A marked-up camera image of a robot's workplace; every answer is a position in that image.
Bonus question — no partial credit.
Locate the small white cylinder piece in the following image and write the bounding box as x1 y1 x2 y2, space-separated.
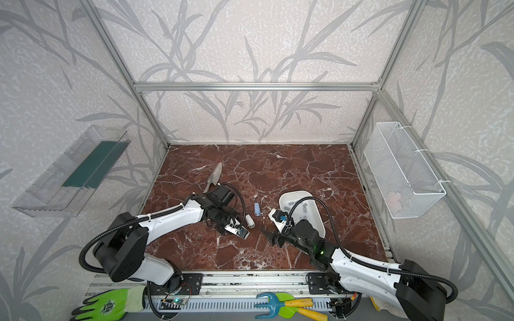
245 215 255 229

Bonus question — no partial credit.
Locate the blue staple box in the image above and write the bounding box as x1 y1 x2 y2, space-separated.
254 203 262 217

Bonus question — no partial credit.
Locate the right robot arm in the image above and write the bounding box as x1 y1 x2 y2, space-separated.
263 191 459 320

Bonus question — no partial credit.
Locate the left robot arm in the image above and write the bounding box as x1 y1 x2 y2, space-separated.
78 183 250 286

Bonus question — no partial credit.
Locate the metal garden trowel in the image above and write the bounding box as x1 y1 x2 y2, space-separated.
203 162 223 194

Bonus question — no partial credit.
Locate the white plastic tray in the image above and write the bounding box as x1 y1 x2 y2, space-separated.
279 191 326 238

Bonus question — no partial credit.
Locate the teal toy garden rake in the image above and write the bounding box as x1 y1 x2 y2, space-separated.
254 292 314 320

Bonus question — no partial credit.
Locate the green toy garden shovel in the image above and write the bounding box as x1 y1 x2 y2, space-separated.
276 292 328 321

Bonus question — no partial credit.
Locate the green work glove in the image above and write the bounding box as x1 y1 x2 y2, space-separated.
71 286 146 321

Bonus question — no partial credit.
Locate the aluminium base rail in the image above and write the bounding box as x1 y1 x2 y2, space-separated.
82 269 402 314

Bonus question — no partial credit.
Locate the white wire mesh basket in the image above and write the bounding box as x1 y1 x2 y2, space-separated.
364 122 447 219

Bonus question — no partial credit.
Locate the clear acrylic wall shelf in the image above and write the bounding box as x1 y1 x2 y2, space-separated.
12 125 131 218

